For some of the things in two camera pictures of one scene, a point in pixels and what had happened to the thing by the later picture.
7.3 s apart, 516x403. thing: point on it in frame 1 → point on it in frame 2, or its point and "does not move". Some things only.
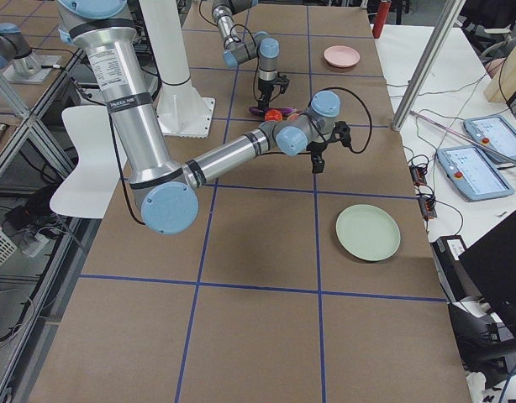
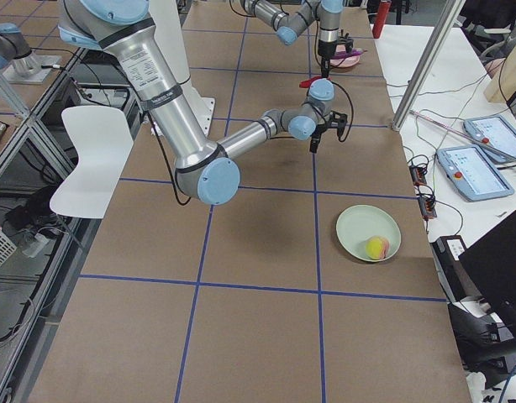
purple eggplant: x=261 y=110 → x=344 y=54
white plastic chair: x=89 y=190 does not move
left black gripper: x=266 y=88 → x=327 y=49
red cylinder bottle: x=381 y=17 does not move
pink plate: x=341 y=56 does not move
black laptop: x=497 y=264 does not move
